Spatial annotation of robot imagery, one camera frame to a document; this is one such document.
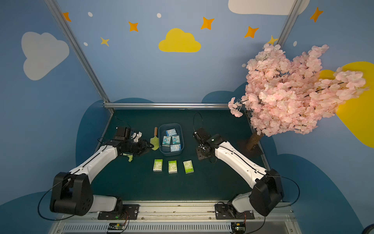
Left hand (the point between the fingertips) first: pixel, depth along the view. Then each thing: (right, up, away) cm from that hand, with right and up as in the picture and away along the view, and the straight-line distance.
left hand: (152, 146), depth 86 cm
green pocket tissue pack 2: (+12, -14, +2) cm, 18 cm away
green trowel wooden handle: (-2, +1, +16) cm, 17 cm away
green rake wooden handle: (-16, -8, +7) cm, 19 cm away
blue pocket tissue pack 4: (+12, -3, +10) cm, 16 cm away
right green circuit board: (+48, -40, -13) cm, 64 cm away
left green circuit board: (-15, -38, -14) cm, 43 cm away
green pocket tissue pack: (+3, -13, +2) cm, 13 cm away
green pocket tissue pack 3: (+22, -13, +2) cm, 26 cm away
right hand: (+32, -3, -4) cm, 32 cm away
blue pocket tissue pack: (+10, +7, +19) cm, 22 cm away
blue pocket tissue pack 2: (+6, +1, +15) cm, 16 cm away
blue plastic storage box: (+7, -5, +10) cm, 13 cm away
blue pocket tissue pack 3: (+13, +2, +15) cm, 20 cm away
